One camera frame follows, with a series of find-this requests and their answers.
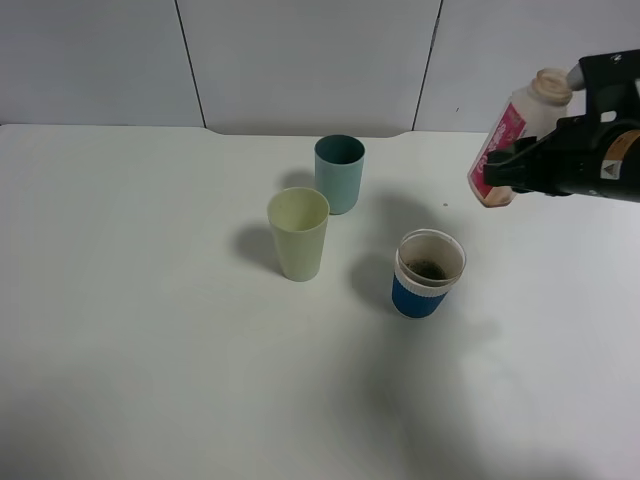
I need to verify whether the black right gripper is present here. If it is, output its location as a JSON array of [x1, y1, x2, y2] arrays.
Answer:
[[483, 119, 639, 203]]

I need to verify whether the clear plastic drink bottle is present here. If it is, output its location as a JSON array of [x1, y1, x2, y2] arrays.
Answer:
[[466, 67, 574, 209]]

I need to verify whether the blue sleeved clear cup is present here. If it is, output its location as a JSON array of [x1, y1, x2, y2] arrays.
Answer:
[[391, 229, 466, 319]]

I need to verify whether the teal plastic cup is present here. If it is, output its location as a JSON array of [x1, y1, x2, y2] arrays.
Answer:
[[314, 134, 366, 215]]

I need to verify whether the pale yellow plastic cup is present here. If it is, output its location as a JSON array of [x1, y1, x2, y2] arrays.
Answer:
[[267, 187, 330, 282]]

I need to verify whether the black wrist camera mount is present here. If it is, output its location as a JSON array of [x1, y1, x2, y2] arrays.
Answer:
[[566, 49, 640, 122]]

